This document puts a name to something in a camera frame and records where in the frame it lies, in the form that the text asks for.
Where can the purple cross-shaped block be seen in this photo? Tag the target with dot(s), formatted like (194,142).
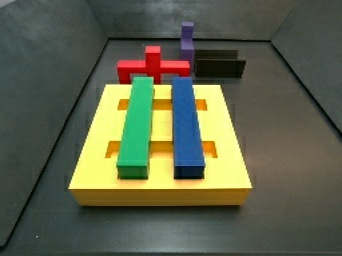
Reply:
(188,42)

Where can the yellow slotted board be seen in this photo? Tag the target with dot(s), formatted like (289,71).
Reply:
(225,186)

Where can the blue long bar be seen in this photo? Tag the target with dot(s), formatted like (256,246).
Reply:
(189,157)

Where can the green long bar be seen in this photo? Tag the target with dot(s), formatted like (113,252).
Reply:
(134,151)

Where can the red cross-shaped block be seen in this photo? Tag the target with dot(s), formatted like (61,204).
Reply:
(153,66)

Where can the black angled holder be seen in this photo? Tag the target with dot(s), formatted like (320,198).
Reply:
(218,63)

